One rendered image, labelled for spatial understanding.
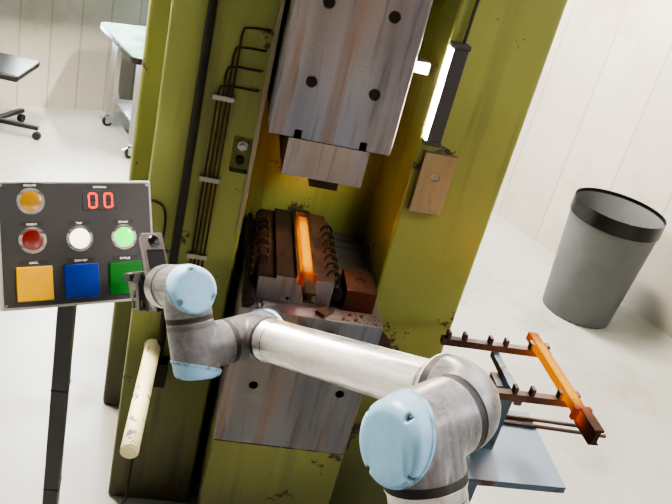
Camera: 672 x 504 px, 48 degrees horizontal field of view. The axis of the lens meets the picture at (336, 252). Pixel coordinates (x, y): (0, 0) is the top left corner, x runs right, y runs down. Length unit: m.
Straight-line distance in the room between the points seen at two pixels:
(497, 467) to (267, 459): 0.65
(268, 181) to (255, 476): 0.89
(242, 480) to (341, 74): 1.21
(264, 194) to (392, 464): 1.50
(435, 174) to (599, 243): 2.35
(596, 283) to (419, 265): 2.33
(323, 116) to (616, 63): 3.48
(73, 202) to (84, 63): 4.05
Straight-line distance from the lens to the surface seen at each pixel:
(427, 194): 2.04
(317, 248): 2.14
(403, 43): 1.77
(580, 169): 5.20
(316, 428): 2.19
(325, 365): 1.32
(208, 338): 1.44
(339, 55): 1.76
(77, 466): 2.77
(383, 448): 1.02
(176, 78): 1.93
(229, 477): 2.31
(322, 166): 1.84
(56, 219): 1.78
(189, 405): 2.40
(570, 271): 4.41
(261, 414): 2.15
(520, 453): 2.18
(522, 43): 1.99
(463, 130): 2.02
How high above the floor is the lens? 1.94
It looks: 26 degrees down
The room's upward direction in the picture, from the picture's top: 15 degrees clockwise
